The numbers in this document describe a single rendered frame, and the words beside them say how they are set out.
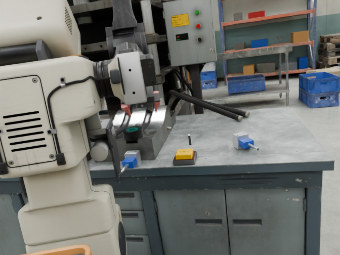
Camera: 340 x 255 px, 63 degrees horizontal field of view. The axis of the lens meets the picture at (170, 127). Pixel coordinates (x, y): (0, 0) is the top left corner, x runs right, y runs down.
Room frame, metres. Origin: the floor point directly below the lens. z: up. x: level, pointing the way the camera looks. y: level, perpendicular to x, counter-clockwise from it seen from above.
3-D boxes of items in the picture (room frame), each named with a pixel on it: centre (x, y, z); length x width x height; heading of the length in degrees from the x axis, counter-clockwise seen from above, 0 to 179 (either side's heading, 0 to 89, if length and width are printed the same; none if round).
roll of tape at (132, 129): (1.06, 0.15, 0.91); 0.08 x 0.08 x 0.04
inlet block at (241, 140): (0.98, -0.28, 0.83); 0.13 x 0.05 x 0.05; 15
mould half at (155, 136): (1.29, 0.15, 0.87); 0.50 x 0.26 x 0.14; 167
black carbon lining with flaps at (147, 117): (1.28, 0.16, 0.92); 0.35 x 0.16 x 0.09; 167
